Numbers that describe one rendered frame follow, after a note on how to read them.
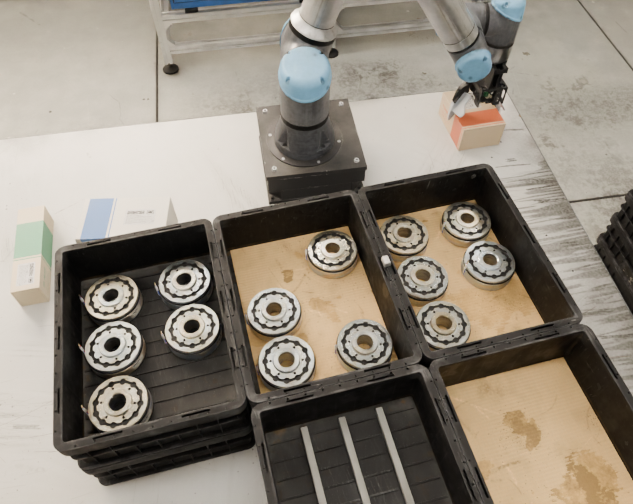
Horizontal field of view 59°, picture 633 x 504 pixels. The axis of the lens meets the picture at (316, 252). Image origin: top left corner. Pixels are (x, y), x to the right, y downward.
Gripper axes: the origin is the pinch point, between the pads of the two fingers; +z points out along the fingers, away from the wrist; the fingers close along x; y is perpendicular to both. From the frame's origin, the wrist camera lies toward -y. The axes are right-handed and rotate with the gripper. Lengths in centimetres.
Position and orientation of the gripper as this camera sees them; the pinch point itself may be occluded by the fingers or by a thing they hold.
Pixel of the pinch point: (471, 113)
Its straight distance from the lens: 166.5
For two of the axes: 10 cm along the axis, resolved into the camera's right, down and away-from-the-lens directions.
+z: 0.0, 5.8, 8.1
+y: 2.2, 7.9, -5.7
